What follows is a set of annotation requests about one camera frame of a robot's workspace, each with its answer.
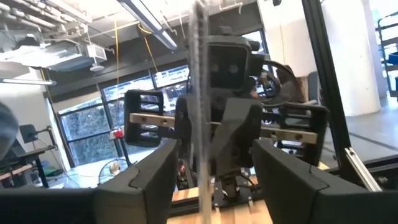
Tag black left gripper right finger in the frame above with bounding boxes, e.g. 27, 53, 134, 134
253, 139, 398, 224

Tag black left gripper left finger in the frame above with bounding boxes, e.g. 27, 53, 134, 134
0, 139, 180, 224

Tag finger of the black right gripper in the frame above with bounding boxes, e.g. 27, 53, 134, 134
211, 97, 264, 175
175, 94, 200, 170

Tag red box on stand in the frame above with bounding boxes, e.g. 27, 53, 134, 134
110, 128, 125, 141

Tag aluminium profile bar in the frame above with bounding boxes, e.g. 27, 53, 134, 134
343, 146, 382, 193

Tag person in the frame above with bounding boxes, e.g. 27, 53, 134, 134
275, 64, 307, 104

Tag ceiling tube light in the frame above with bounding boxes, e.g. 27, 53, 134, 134
117, 0, 178, 51

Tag black desk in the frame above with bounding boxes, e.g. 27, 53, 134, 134
0, 144, 57, 189

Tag small black monitor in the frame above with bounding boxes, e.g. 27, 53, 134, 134
19, 123, 40, 144

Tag shelf cart with blue bin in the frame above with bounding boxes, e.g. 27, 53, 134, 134
376, 12, 398, 100

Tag round wire fan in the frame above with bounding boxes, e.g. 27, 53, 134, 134
98, 157, 129, 185

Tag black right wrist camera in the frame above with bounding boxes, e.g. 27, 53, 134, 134
207, 26, 265, 96

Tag yellow hanging cord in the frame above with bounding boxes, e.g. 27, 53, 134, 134
136, 24, 159, 73

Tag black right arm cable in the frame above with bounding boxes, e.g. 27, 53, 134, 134
262, 58, 301, 108

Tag black frame post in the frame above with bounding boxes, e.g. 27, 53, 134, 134
300, 0, 354, 178

